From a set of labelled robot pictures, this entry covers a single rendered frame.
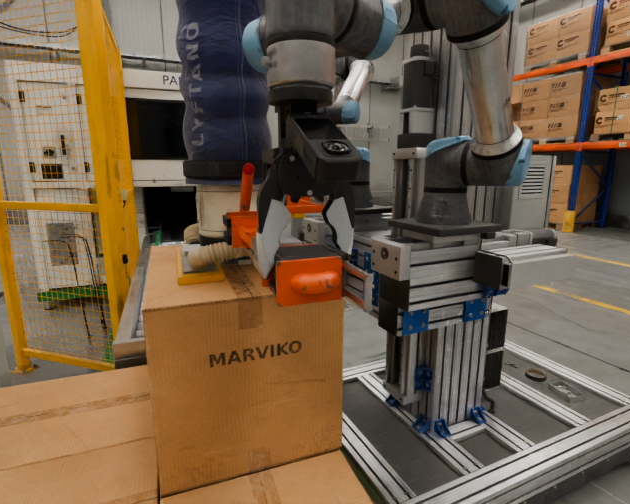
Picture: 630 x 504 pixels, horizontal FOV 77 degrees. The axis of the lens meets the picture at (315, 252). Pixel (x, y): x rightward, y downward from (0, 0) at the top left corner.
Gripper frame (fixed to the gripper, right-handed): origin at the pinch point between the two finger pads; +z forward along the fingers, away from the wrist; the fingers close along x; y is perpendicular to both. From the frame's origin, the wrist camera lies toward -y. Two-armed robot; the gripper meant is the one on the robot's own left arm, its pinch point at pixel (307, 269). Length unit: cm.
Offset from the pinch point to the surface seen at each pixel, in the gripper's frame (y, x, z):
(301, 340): 31.2, -9.0, 24.0
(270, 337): 31.1, -2.3, 22.3
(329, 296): -4.0, -1.2, 2.2
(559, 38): 546, -666, -239
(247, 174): 33.5, 0.8, -10.4
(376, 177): 1035, -565, 21
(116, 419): 61, 33, 53
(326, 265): -4.0, -0.8, -1.4
